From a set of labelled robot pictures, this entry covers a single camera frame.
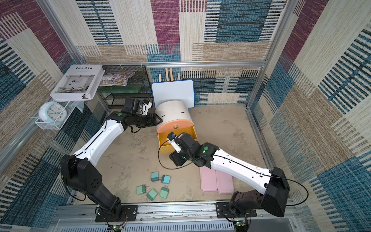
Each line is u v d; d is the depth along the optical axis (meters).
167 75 0.99
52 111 0.65
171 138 0.65
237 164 0.46
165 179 0.83
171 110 0.91
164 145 0.81
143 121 0.70
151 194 0.78
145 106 0.76
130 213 0.74
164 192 0.79
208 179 0.82
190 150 0.54
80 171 0.44
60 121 0.67
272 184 0.41
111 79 0.84
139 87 1.02
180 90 1.02
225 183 0.80
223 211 0.73
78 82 0.75
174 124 0.83
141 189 0.79
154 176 0.84
